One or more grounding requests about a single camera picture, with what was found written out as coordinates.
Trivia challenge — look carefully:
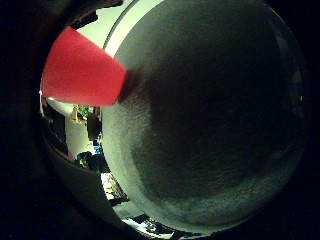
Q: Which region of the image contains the red plastic cup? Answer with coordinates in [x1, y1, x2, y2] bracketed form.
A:
[39, 25, 129, 107]

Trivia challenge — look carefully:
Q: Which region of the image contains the person with dark hair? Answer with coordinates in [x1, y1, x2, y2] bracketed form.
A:
[75, 151, 102, 173]

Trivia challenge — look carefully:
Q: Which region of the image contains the green potted plant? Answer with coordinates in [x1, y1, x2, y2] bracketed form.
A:
[71, 104, 92, 125]

